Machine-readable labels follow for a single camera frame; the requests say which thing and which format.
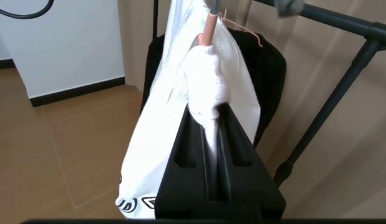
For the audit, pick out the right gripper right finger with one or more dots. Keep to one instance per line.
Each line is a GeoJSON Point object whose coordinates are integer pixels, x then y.
{"type": "Point", "coordinates": [255, 186]}

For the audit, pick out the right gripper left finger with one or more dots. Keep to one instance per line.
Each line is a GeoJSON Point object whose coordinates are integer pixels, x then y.
{"type": "Point", "coordinates": [183, 186]}

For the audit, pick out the white printed garment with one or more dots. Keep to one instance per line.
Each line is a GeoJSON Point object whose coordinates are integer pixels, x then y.
{"type": "Point", "coordinates": [155, 140]}

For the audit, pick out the black shorts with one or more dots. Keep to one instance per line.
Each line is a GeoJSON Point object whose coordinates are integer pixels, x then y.
{"type": "Point", "coordinates": [270, 77]}

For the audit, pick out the pink clothes hanger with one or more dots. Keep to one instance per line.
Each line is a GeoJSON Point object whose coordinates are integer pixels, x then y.
{"type": "Point", "coordinates": [209, 28]}
{"type": "Point", "coordinates": [242, 28]}

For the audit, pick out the black clothes rack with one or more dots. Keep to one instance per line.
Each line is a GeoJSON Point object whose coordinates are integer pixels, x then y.
{"type": "Point", "coordinates": [335, 96]}

